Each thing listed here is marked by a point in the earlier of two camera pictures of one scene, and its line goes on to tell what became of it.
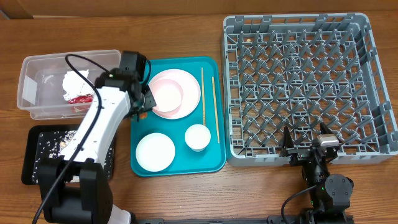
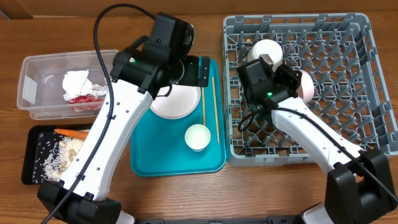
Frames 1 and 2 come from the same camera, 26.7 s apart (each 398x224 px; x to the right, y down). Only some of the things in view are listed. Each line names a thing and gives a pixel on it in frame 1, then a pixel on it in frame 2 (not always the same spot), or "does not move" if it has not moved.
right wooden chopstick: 216,120 does not move
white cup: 197,137 does not move
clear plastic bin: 60,86 does not move
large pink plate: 176,93 does not move
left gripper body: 147,101 -> 189,76
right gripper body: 299,155 -> 284,76
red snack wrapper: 86,98 does not move
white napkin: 74,85 does not move
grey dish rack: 297,71 does not move
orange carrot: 143,116 -> 80,134
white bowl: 155,152 -> 268,46
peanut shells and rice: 52,144 does not move
